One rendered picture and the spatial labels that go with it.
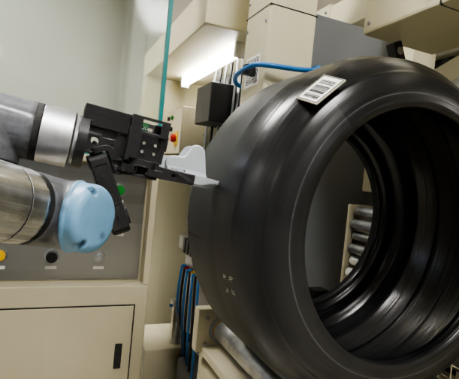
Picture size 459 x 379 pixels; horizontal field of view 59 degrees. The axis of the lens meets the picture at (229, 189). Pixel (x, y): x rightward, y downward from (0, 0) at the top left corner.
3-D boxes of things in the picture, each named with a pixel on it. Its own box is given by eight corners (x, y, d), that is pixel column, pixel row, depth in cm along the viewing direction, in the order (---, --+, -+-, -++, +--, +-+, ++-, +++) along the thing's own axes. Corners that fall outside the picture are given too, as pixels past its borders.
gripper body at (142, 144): (176, 125, 56) (85, 99, 51) (163, 186, 56) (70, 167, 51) (163, 128, 63) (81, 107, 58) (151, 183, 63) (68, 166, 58)
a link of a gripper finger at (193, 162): (232, 153, 60) (172, 137, 57) (224, 192, 60) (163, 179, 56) (224, 153, 63) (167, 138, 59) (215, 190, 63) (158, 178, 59)
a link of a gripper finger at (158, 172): (198, 175, 57) (136, 161, 53) (196, 186, 57) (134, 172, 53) (188, 174, 61) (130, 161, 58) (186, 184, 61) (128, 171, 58)
